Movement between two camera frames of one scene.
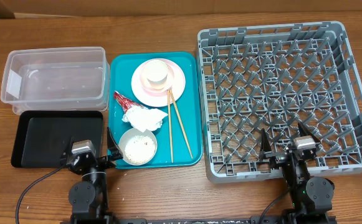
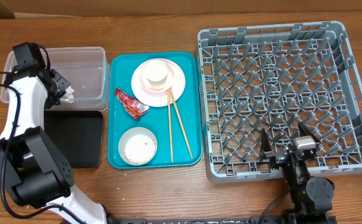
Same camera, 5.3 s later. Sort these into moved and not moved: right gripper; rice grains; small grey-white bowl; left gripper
Moved: left gripper
Not moved: right gripper; small grey-white bowl; rice grains
